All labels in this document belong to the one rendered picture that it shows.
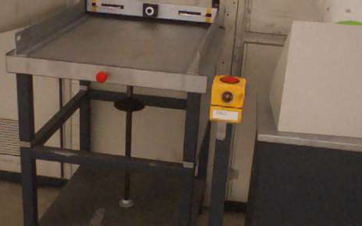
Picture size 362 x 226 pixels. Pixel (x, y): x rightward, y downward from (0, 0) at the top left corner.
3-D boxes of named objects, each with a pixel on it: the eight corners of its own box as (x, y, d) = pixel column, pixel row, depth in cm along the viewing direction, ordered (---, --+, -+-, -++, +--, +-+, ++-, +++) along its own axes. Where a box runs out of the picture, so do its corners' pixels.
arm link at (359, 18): (367, 56, 160) (364, 1, 167) (374, 29, 146) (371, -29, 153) (321, 56, 163) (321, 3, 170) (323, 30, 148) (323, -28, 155)
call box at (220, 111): (240, 125, 134) (244, 86, 130) (209, 121, 135) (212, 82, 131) (242, 113, 142) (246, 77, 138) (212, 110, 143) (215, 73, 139)
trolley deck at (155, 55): (206, 94, 157) (208, 74, 155) (6, 72, 164) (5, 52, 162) (224, 41, 220) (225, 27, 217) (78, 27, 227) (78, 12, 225)
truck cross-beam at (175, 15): (216, 23, 216) (217, 8, 214) (86, 11, 222) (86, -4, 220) (217, 20, 221) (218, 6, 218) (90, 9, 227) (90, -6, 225)
